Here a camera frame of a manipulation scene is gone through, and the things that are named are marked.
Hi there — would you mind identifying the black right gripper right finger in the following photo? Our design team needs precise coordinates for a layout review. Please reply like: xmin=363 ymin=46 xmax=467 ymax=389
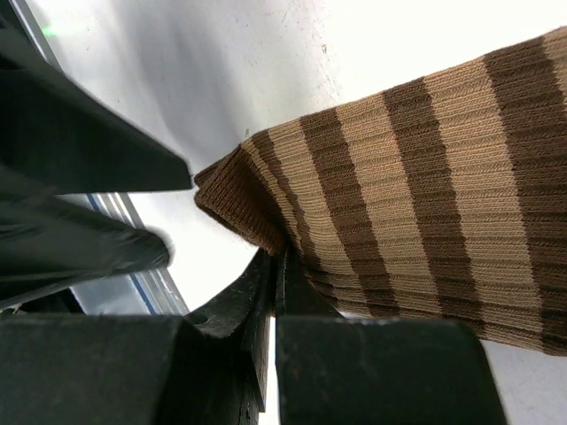
xmin=276 ymin=250 xmax=507 ymax=425

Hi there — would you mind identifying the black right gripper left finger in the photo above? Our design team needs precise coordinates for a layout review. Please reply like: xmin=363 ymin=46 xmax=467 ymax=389
xmin=1 ymin=254 xmax=270 ymax=424

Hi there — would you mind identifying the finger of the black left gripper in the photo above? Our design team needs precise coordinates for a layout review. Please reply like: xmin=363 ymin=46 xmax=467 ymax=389
xmin=1 ymin=168 xmax=171 ymax=308
xmin=1 ymin=43 xmax=192 ymax=193

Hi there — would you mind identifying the brown tan striped sock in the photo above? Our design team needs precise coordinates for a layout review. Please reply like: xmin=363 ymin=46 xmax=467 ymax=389
xmin=195 ymin=27 xmax=566 ymax=356

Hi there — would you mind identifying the aluminium rail frame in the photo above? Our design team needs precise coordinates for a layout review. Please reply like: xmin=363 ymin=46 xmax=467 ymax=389
xmin=1 ymin=1 xmax=192 ymax=313

